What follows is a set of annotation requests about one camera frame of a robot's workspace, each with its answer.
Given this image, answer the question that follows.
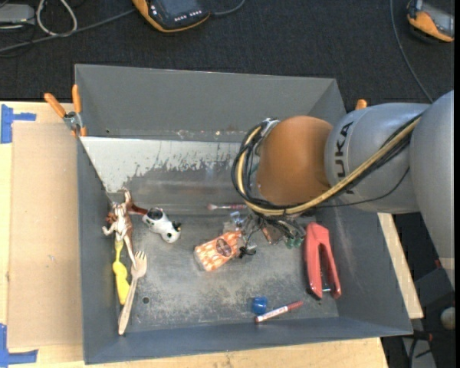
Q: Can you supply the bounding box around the orange and white packet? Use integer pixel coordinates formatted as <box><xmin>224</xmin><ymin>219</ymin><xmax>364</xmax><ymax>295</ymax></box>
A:
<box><xmin>193</xmin><ymin>231</ymin><xmax>243</xmax><ymax>273</ymax></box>

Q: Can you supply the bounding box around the red stapler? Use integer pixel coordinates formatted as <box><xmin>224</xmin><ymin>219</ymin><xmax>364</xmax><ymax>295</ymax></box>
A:
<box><xmin>302</xmin><ymin>222</ymin><xmax>343</xmax><ymax>301</ymax></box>

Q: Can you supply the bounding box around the white and black toy cow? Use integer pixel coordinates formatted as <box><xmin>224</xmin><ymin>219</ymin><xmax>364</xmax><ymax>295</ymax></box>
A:
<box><xmin>142</xmin><ymin>206</ymin><xmax>182</xmax><ymax>244</ymax></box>

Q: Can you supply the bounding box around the grey metal bin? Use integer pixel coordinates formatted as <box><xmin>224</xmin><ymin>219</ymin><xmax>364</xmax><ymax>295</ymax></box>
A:
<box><xmin>74</xmin><ymin>64</ymin><xmax>414</xmax><ymax>365</ymax></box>

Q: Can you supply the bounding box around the red and white marker pen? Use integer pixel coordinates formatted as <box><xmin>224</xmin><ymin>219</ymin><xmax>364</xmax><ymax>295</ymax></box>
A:
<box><xmin>254</xmin><ymin>300</ymin><xmax>305</xmax><ymax>324</ymax></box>

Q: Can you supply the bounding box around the pale wooden fork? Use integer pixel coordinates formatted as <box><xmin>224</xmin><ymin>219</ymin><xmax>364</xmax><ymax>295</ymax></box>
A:
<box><xmin>117</xmin><ymin>251</ymin><xmax>148</xmax><ymax>336</ymax></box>

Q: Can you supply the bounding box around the brown and white toy figure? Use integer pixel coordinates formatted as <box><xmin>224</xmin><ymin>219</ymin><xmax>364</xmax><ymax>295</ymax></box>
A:
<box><xmin>101</xmin><ymin>189</ymin><xmax>150</xmax><ymax>265</ymax></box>

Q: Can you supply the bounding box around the yellow toothbrush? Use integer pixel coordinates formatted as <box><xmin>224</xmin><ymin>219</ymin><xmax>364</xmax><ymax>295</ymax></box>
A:
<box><xmin>111</xmin><ymin>238</ymin><xmax>132</xmax><ymax>306</ymax></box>

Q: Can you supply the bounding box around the brown cardboard board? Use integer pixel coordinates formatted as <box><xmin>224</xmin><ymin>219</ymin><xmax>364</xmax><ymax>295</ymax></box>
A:
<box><xmin>6</xmin><ymin>122</ymin><xmax>84</xmax><ymax>350</ymax></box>

